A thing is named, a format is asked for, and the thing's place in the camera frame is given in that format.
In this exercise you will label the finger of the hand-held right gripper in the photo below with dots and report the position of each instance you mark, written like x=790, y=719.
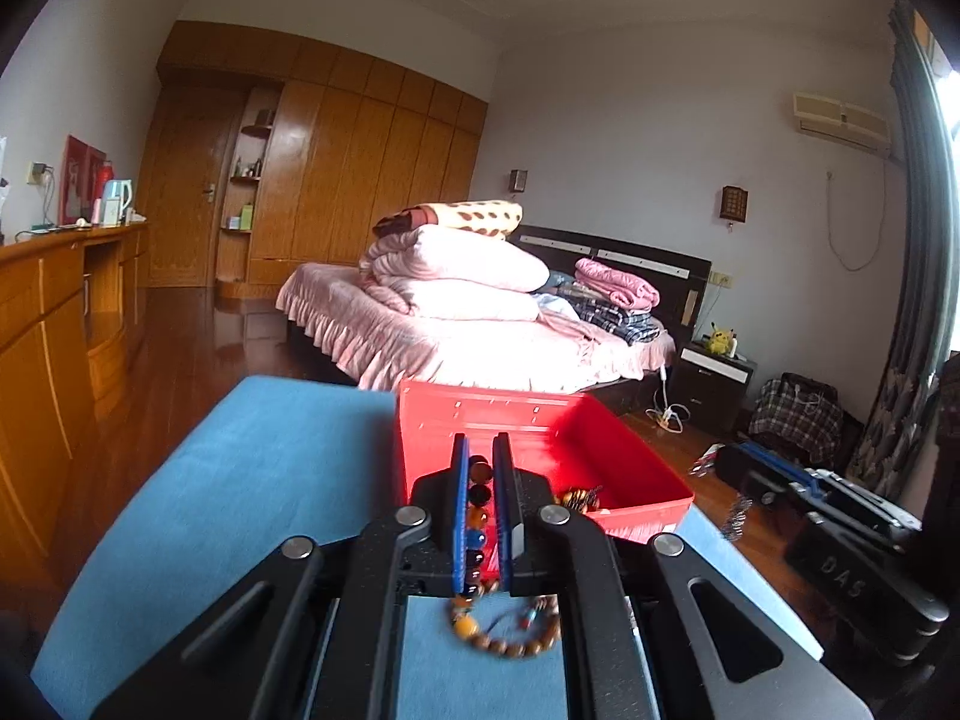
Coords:
x=750, y=476
x=780, y=460

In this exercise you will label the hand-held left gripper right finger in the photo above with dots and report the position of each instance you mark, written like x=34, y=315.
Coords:
x=506, y=514

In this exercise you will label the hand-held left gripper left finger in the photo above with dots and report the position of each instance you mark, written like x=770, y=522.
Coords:
x=457, y=514

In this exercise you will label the red plastic box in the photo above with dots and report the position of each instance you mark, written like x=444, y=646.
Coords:
x=540, y=439

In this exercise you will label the plaid bag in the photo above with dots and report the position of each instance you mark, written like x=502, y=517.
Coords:
x=795, y=412

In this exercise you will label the dark nightstand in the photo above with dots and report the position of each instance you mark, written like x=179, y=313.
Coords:
x=709, y=390

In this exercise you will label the yellow plush toy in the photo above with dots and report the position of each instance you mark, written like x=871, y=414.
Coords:
x=718, y=341

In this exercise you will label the bed with pink sheet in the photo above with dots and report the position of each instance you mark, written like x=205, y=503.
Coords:
x=465, y=349

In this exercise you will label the plaid folded clothes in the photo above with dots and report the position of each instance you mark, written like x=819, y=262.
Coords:
x=615, y=322

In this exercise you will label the blue tablecloth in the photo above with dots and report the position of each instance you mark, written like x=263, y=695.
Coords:
x=247, y=480

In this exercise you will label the pink folded blanket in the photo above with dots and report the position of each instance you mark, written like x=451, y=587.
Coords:
x=615, y=285

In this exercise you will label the pink folded quilt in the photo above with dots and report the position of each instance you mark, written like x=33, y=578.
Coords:
x=465, y=270

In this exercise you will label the dark headboard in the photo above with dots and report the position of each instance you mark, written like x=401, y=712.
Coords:
x=637, y=259

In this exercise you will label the dark curtain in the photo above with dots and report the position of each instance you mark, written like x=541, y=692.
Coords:
x=911, y=240

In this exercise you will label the brown spotted blanket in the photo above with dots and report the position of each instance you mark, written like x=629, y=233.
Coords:
x=472, y=216

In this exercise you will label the beige air conditioner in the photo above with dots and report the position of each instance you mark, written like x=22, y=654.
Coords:
x=840, y=120

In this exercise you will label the wooden wardrobe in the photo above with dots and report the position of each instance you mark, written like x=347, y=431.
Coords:
x=360, y=165

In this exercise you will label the wooden corner shelf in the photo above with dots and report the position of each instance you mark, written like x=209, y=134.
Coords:
x=251, y=165

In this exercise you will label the wooden door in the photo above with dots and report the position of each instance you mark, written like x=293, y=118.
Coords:
x=187, y=195

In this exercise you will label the wooden sideboard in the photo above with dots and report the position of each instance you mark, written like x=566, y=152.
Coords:
x=45, y=360

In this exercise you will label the light blue kettle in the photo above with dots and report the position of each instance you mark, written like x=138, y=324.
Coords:
x=116, y=202

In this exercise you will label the red thermos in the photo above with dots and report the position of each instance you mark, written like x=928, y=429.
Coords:
x=105, y=180

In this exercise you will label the white wall socket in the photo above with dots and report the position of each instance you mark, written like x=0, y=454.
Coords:
x=721, y=279

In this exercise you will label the wooden wall box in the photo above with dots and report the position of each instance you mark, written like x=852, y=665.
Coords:
x=735, y=202

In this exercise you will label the small wall lamp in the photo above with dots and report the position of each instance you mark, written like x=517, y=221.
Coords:
x=518, y=180

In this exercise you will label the red picture frame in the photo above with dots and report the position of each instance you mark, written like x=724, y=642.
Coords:
x=75, y=180

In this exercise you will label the wall socket with charger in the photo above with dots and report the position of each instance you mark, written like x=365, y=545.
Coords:
x=37, y=174

